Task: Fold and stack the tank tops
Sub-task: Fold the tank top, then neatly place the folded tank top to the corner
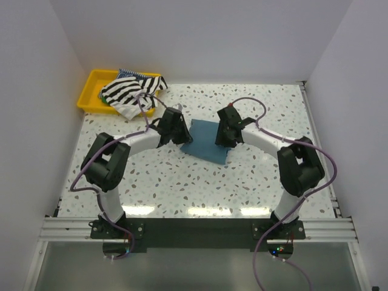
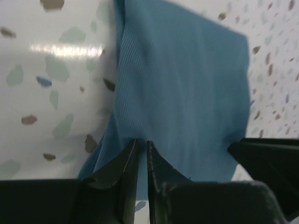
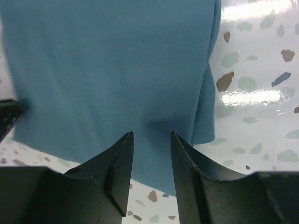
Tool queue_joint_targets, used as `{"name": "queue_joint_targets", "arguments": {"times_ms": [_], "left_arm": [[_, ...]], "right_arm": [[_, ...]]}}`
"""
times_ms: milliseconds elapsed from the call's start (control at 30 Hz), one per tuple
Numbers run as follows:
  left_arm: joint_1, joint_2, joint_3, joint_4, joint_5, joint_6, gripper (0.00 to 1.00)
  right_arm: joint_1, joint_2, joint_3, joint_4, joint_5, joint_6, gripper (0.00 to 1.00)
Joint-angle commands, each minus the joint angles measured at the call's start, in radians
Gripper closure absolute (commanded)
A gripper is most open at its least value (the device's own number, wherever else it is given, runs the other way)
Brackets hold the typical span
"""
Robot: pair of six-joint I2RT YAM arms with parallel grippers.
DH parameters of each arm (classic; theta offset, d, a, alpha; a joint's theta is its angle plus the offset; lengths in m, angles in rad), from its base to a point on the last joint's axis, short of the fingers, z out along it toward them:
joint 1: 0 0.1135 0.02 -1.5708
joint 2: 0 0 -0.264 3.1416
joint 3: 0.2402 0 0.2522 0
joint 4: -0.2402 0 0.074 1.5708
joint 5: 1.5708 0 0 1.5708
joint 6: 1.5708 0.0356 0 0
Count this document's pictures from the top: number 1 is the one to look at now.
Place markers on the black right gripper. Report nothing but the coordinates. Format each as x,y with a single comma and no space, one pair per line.
220,140

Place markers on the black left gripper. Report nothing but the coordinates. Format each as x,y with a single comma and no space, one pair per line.
186,136

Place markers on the blue ribbed tank top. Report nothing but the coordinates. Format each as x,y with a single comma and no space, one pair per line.
203,145

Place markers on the black white striped tank top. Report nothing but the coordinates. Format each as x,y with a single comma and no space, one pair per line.
130,97

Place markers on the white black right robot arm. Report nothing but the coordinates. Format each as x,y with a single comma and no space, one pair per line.
300,169

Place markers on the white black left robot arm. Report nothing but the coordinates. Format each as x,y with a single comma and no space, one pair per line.
105,163

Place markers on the blue white striped tank top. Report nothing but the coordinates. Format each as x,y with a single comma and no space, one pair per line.
124,73

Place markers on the green garment in tray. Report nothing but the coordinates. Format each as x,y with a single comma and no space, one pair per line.
102,98

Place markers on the yellow plastic tray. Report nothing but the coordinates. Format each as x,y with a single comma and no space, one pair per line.
89,101

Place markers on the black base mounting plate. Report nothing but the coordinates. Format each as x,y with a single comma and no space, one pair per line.
137,235

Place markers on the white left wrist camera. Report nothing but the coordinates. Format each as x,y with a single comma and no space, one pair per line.
178,106

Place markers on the aluminium frame rail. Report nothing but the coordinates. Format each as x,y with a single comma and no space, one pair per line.
66,229

